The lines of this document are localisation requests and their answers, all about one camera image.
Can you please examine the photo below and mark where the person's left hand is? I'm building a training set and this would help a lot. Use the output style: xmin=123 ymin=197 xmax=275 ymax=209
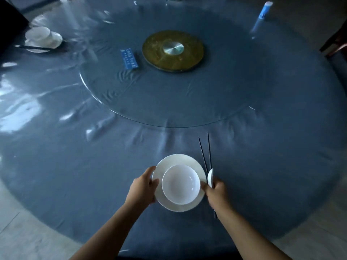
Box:
xmin=124 ymin=166 xmax=160 ymax=212

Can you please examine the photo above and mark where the person's right hand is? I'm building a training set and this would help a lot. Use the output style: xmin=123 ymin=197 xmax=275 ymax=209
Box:
xmin=200 ymin=177 xmax=234 ymax=213

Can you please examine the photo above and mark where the white ceramic bowl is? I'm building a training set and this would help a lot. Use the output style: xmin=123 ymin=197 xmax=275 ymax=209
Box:
xmin=25 ymin=26 xmax=52 ymax=44
xmin=162 ymin=164 xmax=201 ymax=205

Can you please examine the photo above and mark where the white ceramic plate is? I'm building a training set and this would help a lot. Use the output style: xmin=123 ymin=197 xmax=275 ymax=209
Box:
xmin=25 ymin=31 xmax=63 ymax=53
xmin=151 ymin=154 xmax=208 ymax=213

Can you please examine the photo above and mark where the person's right forearm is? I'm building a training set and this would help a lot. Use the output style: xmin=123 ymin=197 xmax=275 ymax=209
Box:
xmin=217 ymin=204 xmax=293 ymax=260

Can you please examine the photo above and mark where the person's left forearm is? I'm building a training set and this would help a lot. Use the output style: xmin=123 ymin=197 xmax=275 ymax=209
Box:
xmin=69 ymin=203 xmax=147 ymax=260

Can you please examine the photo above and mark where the round table with blue cloth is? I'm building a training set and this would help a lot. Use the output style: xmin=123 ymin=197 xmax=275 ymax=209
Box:
xmin=0 ymin=0 xmax=347 ymax=260

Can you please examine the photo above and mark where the glass lazy susan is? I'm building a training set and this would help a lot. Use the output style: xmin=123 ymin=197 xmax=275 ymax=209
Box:
xmin=79 ymin=2 xmax=271 ymax=129

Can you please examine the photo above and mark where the blue sign card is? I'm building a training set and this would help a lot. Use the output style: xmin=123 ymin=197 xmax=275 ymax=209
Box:
xmin=120 ymin=48 xmax=139 ymax=70

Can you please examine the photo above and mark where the clear plastic table cover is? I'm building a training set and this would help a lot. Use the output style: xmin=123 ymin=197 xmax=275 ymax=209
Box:
xmin=0 ymin=0 xmax=347 ymax=241

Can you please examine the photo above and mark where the gold turntable base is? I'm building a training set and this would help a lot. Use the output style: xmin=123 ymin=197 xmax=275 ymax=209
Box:
xmin=142 ymin=30 xmax=205 ymax=73

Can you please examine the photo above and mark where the blue white bottle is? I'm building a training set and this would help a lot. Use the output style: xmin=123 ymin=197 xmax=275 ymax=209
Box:
xmin=257 ymin=1 xmax=274 ymax=21

